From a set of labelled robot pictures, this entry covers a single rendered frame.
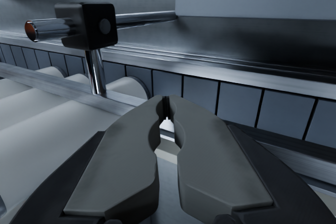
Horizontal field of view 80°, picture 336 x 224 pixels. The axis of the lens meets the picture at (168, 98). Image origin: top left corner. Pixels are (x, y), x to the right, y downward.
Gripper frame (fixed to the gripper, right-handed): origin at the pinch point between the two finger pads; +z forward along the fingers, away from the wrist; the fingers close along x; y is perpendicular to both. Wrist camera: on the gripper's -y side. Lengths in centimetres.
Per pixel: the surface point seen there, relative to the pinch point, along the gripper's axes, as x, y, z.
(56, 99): -12.9, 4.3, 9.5
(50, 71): -17.0, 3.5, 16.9
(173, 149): 0.3, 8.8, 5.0
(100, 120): -6.0, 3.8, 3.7
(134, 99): -2.4, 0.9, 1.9
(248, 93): 7.3, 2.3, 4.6
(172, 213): -0.3, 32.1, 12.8
